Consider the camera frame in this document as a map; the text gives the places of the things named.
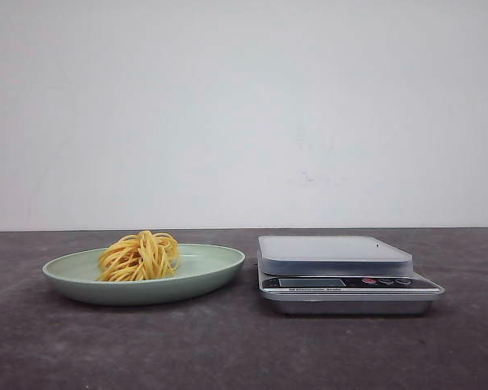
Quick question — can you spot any silver digital kitchen scale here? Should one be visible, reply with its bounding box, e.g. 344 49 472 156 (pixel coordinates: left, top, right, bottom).
257 236 445 315

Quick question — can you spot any yellow vermicelli noodle bundle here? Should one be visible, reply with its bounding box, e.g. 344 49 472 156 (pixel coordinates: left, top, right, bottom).
97 230 179 282

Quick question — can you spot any light green plate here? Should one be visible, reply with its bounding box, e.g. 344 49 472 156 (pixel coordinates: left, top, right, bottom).
42 244 245 306

